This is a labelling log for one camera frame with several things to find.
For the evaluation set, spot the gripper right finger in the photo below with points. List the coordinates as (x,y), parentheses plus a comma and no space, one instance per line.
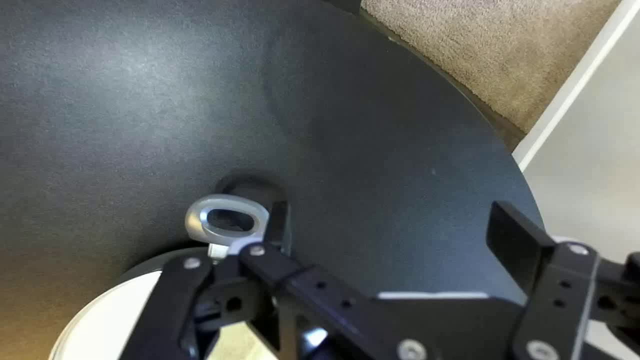
(560,300)

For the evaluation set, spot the white pot lid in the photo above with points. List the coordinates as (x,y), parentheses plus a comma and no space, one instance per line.
(110,320)

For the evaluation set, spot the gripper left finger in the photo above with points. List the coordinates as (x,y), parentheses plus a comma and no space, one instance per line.
(310,285)

